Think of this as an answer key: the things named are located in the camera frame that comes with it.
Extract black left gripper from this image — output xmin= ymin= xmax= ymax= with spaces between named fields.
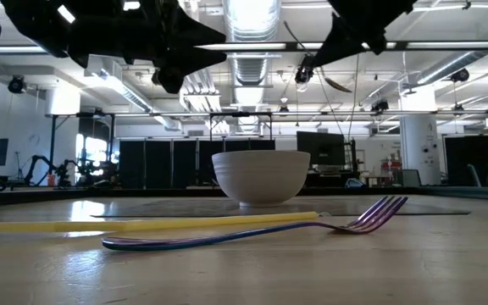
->
xmin=114 ymin=0 xmax=228 ymax=95

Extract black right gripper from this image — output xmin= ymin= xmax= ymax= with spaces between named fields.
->
xmin=294 ymin=0 xmax=417 ymax=85

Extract yellow chopstick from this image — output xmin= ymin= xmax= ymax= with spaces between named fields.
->
xmin=0 ymin=211 xmax=319 ymax=234

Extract iridescent purple fork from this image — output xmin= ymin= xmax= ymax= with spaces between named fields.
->
xmin=101 ymin=195 xmax=409 ymax=252

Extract black monitor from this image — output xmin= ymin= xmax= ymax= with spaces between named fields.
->
xmin=297 ymin=130 xmax=346 ymax=167

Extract white round column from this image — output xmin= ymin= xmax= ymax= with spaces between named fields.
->
xmin=399 ymin=91 xmax=442 ymax=186

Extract black ceiling-hung device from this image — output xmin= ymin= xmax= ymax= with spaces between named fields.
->
xmin=450 ymin=67 xmax=470 ymax=84
xmin=7 ymin=75 xmax=28 ymax=95

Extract white ceramic bowl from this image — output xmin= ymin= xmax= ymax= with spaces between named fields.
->
xmin=211 ymin=149 xmax=312 ymax=208

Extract grey-bordered placemat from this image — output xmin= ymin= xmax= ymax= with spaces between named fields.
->
xmin=91 ymin=198 xmax=472 ymax=219

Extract black background robot arms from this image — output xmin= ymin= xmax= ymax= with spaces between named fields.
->
xmin=23 ymin=154 xmax=80 ymax=187

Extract black overhead frame bar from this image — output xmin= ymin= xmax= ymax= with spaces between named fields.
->
xmin=195 ymin=40 xmax=488 ymax=53

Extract black partition wall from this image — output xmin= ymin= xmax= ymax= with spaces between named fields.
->
xmin=119 ymin=139 xmax=277 ymax=190

